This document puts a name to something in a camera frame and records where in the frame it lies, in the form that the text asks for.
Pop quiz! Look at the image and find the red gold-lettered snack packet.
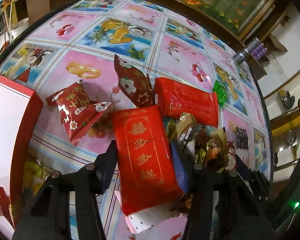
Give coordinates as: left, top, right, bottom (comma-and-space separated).
111, 106, 182, 216

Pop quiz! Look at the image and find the gold brown snack packet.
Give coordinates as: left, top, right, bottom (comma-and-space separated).
165, 113, 229, 173

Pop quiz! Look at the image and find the red floral candy packet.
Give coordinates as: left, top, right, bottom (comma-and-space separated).
46, 79, 112, 146

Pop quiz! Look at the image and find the dark purple snack packet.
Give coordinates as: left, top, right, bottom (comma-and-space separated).
236, 127, 249, 150

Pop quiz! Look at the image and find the red long snack packet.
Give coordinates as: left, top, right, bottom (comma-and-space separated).
154, 77, 219, 127

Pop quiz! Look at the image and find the dark red flower candy packet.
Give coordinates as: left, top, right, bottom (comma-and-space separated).
114, 54, 154, 108

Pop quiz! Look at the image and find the green candy wrapper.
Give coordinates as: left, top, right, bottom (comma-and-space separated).
213, 80, 228, 107

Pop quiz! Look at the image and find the red white cardboard box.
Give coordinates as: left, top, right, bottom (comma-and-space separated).
0, 75, 43, 231

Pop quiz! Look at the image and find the grey metal flashlight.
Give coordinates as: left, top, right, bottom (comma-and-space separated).
232, 37, 262, 65

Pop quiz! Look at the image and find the patterned plastic tablecloth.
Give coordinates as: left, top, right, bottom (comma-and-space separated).
0, 0, 271, 239

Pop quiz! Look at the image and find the purple spray can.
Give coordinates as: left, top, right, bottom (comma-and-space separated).
251, 43, 267, 60

